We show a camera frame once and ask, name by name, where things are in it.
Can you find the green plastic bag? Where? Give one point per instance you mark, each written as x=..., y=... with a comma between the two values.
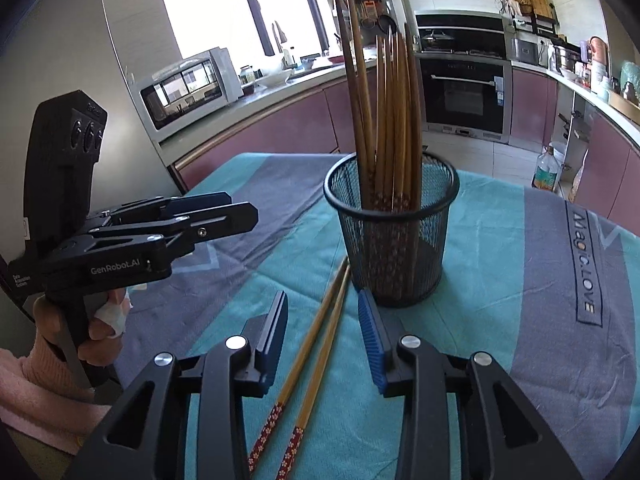
x=631, y=77

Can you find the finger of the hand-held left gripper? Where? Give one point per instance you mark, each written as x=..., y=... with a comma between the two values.
x=210, y=200
x=225, y=217

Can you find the dark pot with lid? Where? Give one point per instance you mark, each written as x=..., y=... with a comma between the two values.
x=437, y=40

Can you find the person's left hand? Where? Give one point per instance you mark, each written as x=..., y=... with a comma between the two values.
x=102, y=340

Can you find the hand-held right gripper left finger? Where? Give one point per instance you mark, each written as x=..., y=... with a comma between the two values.
x=277, y=330

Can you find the steel steamer pot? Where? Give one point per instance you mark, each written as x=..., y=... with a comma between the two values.
x=566, y=60

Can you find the black mesh utensil holder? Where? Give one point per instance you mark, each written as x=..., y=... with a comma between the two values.
x=345, y=220

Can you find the pink narrow lower cabinet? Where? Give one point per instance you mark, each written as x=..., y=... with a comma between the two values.
x=532, y=107

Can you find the pink thermos jug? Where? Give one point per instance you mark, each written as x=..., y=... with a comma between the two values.
x=597, y=50

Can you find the kitchen window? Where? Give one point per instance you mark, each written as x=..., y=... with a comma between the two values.
x=210, y=5

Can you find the pink lower cabinets curved run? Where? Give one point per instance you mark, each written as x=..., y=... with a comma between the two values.
x=610, y=175

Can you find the black range hood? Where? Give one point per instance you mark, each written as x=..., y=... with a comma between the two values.
x=460, y=22

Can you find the wooden cutting board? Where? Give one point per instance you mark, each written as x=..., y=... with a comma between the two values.
x=539, y=4

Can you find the hanging frying pan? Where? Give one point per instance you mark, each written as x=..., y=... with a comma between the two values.
x=387, y=22

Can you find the black wall rack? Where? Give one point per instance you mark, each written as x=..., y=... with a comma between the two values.
x=535, y=25

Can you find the round wooden container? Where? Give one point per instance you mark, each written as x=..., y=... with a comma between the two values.
x=625, y=106

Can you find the cooking oil bottle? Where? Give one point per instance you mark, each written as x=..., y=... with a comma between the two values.
x=546, y=172

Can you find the white bucket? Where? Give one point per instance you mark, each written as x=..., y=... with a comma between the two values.
x=559, y=151

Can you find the pink lower cabinets long run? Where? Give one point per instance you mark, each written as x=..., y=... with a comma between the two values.
x=280, y=130

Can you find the bundle of wooden chopsticks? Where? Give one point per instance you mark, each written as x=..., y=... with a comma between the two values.
x=400, y=110

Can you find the grey refrigerator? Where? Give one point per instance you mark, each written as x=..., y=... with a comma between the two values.
x=75, y=35

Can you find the glass jar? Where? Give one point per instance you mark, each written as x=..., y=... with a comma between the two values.
x=247, y=75

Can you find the wooden chopstick red patterned end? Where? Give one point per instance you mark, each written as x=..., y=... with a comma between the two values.
x=305, y=355
x=320, y=375

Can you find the white countertop oven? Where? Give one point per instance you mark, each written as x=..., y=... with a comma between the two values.
x=185, y=92

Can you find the teal and grey tablecloth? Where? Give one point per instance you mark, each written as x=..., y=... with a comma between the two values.
x=500, y=260

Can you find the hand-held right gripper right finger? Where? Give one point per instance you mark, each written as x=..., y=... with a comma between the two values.
x=372, y=342

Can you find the black built-in oven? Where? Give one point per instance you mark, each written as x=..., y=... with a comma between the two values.
x=462, y=100

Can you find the gas stove top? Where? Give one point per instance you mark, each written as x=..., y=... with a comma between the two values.
x=480, y=54

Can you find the kitchen faucet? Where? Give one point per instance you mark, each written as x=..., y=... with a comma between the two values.
x=279, y=37

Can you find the white bowl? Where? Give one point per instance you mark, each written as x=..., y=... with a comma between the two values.
x=273, y=79

